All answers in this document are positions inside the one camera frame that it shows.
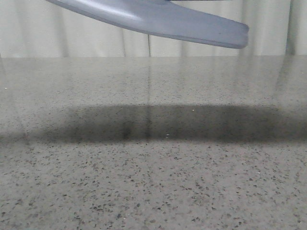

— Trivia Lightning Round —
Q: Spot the light blue slipper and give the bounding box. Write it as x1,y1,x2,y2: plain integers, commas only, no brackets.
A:
52,0,249,49

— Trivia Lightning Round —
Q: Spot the pale green curtain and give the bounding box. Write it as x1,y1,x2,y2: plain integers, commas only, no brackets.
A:
0,0,307,58

